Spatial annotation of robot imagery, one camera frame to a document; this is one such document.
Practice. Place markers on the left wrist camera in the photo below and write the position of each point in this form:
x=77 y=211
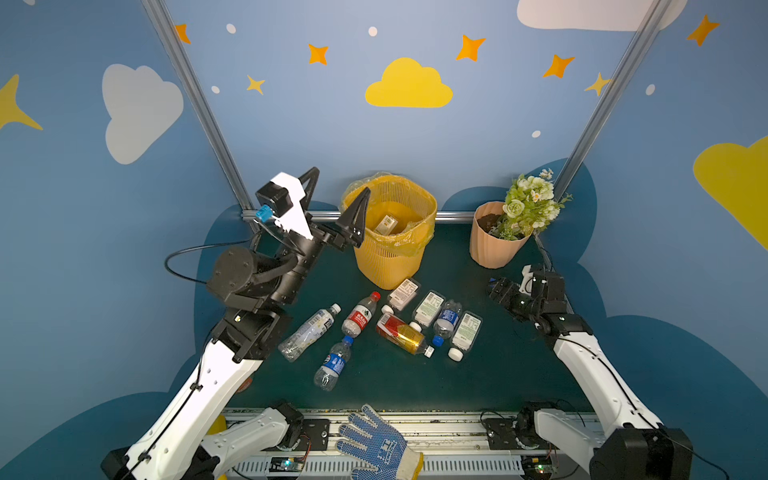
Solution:
x=280 y=201

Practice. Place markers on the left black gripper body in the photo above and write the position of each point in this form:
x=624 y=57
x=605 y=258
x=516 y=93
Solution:
x=327 y=230

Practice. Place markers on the right green circuit board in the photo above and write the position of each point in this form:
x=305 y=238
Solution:
x=537 y=468

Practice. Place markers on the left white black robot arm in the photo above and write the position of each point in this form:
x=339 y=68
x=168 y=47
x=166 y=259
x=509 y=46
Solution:
x=255 y=289

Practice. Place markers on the pink ribbed flower pot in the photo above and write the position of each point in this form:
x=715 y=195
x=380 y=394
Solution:
x=486 y=250

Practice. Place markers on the square bottle near bin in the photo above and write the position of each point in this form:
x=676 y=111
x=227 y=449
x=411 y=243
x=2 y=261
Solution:
x=399 y=298

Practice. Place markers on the blue dotted work glove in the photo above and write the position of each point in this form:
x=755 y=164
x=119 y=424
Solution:
x=381 y=448

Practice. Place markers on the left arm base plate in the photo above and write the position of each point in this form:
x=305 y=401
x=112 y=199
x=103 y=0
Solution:
x=312 y=434

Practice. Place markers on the yellow ribbed waste bin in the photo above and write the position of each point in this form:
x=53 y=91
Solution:
x=386 y=272

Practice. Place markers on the green white artificial flowers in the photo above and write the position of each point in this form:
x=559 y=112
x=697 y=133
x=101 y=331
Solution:
x=529 y=207

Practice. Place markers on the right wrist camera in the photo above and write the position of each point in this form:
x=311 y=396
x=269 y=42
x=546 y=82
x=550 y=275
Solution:
x=527 y=280

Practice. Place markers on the left aluminium frame post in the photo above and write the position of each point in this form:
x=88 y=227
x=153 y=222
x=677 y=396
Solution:
x=161 y=20

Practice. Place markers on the yellow plastic bin liner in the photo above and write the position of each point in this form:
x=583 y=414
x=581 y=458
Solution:
x=413 y=206

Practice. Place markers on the green circuit board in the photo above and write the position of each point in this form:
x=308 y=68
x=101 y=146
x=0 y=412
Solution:
x=537 y=468
x=286 y=465

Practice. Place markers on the red yellow tea bottle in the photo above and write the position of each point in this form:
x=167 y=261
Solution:
x=404 y=336

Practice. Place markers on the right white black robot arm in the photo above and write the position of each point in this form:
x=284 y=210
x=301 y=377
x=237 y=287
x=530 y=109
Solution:
x=634 y=442

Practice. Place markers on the clear bottle white cap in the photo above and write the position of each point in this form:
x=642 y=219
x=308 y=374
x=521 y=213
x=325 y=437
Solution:
x=309 y=332

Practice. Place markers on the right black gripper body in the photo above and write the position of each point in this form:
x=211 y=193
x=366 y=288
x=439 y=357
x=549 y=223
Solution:
x=507 y=293

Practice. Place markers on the right aluminium frame post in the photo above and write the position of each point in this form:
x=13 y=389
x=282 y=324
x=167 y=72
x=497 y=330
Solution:
x=633 y=56

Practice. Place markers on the red label water bottle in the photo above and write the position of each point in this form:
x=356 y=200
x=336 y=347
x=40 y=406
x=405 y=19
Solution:
x=360 y=315

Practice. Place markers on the square bottle green label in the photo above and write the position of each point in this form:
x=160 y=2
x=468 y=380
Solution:
x=466 y=332
x=427 y=310

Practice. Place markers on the blue label bottle centre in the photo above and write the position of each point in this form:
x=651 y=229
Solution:
x=445 y=323

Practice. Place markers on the large square bottle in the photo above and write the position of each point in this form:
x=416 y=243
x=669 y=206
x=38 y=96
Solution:
x=386 y=226

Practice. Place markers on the rear aluminium frame rail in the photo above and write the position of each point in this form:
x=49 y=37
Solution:
x=447 y=217

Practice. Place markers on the blue label bottle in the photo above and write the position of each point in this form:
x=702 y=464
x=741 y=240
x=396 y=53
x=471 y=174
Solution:
x=327 y=375
x=445 y=323

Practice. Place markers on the blue label bottle front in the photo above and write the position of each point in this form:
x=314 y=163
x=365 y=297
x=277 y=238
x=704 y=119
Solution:
x=327 y=375

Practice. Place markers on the left green circuit board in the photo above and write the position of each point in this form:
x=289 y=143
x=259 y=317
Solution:
x=286 y=465

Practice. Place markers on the front aluminium rail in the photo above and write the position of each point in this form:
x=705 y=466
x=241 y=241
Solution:
x=450 y=447

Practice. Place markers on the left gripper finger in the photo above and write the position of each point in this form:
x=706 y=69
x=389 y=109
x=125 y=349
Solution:
x=309 y=181
x=352 y=222

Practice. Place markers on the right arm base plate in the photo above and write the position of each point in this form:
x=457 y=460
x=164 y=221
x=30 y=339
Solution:
x=511 y=434

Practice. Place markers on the aluminium frame post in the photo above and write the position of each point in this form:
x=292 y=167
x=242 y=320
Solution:
x=161 y=20
x=633 y=56

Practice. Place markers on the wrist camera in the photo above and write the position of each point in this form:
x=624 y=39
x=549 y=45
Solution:
x=280 y=201
x=527 y=280

